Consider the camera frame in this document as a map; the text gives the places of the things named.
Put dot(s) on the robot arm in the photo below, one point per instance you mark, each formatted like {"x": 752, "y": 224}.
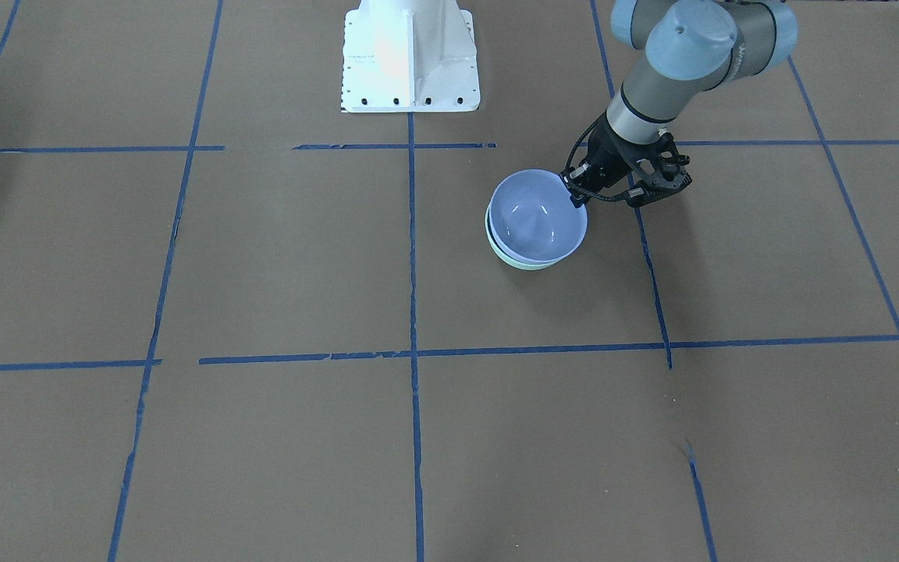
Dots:
{"x": 686, "y": 48}

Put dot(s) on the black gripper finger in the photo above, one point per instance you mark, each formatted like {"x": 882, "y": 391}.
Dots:
{"x": 578, "y": 195}

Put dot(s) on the green bowl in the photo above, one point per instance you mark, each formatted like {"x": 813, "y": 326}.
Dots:
{"x": 517, "y": 263}

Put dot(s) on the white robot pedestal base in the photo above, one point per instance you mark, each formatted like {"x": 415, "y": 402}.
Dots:
{"x": 409, "y": 56}

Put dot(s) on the blue bowl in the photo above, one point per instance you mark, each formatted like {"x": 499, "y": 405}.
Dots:
{"x": 533, "y": 217}

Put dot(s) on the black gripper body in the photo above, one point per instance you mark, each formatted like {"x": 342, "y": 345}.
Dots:
{"x": 604, "y": 161}

